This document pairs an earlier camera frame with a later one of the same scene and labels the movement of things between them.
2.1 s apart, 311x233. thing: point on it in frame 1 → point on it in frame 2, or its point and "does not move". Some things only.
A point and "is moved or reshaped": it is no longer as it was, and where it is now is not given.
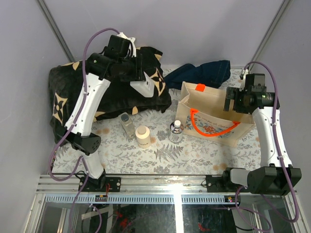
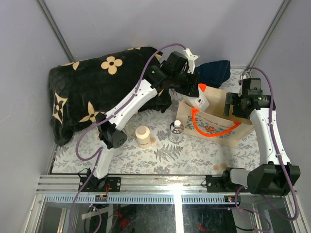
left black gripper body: (140, 67) → (193, 85)
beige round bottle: (143, 134) does not move
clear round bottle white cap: (176, 131) does not move
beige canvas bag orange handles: (201, 114) does not move
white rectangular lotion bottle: (146, 88) is moved or reshaped
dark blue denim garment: (214, 73) does not move
